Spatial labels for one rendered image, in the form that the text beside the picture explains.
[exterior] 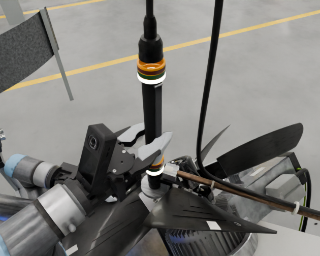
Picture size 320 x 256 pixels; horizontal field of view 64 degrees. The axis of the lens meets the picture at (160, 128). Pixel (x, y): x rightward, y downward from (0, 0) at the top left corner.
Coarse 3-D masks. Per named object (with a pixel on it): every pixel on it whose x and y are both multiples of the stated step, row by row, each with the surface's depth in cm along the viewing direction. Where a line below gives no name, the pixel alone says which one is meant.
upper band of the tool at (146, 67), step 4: (140, 60) 40; (164, 60) 38; (140, 64) 40; (144, 64) 41; (148, 64) 41; (152, 64) 41; (156, 64) 41; (160, 64) 41; (164, 64) 38; (140, 68) 38; (144, 68) 37; (148, 68) 37; (152, 68) 37; (156, 68) 37; (160, 68) 37
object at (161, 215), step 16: (176, 192) 58; (160, 208) 47; (176, 208) 48; (192, 208) 48; (208, 208) 51; (144, 224) 42; (160, 224) 42; (176, 224) 41; (192, 224) 42; (224, 224) 43; (256, 224) 48
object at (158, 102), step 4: (160, 84) 40; (156, 88) 40; (160, 88) 40; (156, 92) 40; (160, 92) 41; (156, 96) 41; (160, 96) 41; (156, 100) 42; (160, 100) 42; (156, 104) 42; (160, 104) 43; (156, 108) 43; (160, 108) 43; (156, 112) 44; (160, 112) 44; (156, 116) 44; (160, 116) 45; (156, 120) 45; (160, 120) 46; (156, 124) 46; (160, 124) 46; (156, 128) 46; (160, 128) 47; (156, 132) 47; (160, 132) 48; (156, 136) 48; (160, 136) 49
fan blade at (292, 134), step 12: (276, 132) 61; (288, 132) 63; (300, 132) 66; (252, 144) 65; (264, 144) 67; (276, 144) 69; (288, 144) 71; (228, 156) 69; (240, 156) 70; (252, 156) 71; (264, 156) 73; (276, 156) 76; (228, 168) 73; (240, 168) 75
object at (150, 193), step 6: (174, 168) 57; (162, 174) 59; (168, 174) 56; (174, 174) 56; (144, 180) 65; (162, 180) 58; (168, 180) 58; (174, 180) 57; (144, 186) 64; (162, 186) 61; (168, 186) 61; (144, 192) 63; (150, 192) 63; (156, 192) 63; (162, 192) 63; (150, 198) 63; (156, 198) 63
